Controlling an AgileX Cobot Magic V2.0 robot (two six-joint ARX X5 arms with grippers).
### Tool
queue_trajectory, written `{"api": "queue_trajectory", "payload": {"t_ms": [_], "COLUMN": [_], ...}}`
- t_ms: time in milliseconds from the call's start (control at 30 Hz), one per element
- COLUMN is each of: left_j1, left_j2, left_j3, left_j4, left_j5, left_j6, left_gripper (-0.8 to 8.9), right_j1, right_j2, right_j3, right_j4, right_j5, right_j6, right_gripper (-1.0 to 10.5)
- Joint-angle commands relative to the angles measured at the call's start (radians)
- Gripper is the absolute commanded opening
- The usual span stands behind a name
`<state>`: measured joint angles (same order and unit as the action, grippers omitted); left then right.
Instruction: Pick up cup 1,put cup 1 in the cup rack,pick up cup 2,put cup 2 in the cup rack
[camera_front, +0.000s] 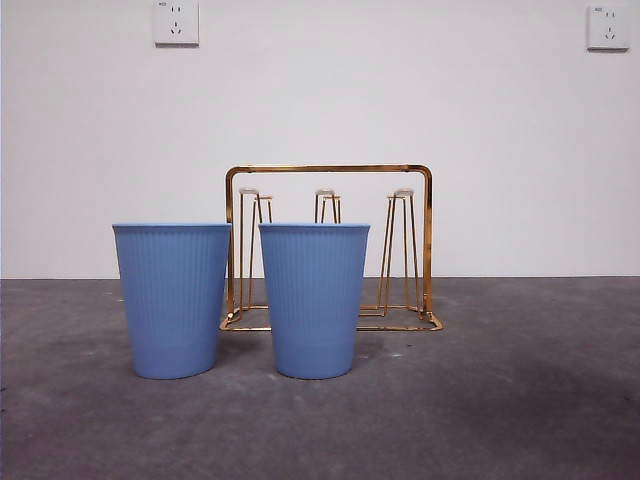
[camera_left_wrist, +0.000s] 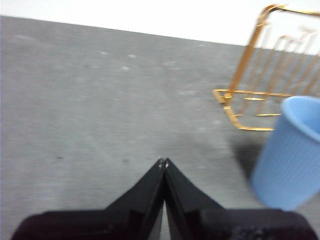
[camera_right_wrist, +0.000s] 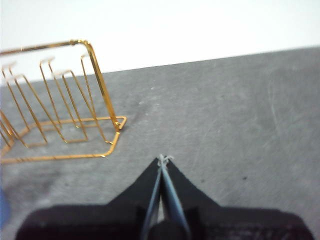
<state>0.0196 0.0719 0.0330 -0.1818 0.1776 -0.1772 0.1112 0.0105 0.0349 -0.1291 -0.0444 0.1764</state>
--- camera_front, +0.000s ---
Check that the white wall socket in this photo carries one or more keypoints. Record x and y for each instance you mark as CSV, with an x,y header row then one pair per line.
x,y
608,29
176,25

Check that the blue ribbed plastic cup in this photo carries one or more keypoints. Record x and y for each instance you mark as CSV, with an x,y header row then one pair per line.
x,y
172,310
314,310

